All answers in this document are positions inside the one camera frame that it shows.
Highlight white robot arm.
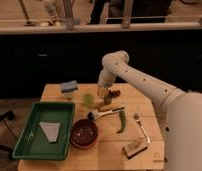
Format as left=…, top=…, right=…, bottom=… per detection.
left=98, top=50, right=202, bottom=171

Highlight green plastic tray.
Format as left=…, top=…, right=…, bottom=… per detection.
left=12, top=102, right=75, bottom=160

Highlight dark brown small object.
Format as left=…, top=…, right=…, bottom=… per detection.
left=109, top=90, right=121, bottom=98

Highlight green plastic cup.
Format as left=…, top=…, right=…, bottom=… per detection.
left=83, top=93, right=94, bottom=108

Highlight yellow banana piece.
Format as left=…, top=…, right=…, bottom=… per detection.
left=98, top=103, right=120, bottom=112

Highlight small pale cup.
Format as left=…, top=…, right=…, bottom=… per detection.
left=64, top=91, right=75, bottom=100

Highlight green chili pepper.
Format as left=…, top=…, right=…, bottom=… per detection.
left=117, top=110, right=126, bottom=134

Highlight blue sponge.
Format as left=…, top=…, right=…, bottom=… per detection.
left=60, top=80, right=78, bottom=93

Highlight silver fork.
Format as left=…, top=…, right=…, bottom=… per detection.
left=133, top=113, right=151, bottom=144

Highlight dark red bowl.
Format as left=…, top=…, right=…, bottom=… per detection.
left=71, top=119, right=98, bottom=149

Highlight grey folded cloth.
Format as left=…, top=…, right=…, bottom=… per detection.
left=39, top=122, right=60, bottom=143

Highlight wooden block eraser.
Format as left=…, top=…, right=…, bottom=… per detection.
left=122, top=138, right=149, bottom=159

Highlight black stand legs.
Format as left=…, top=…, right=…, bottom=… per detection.
left=0, top=110, right=15, bottom=160

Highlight white handled brush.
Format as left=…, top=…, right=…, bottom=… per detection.
left=87, top=107, right=123, bottom=120

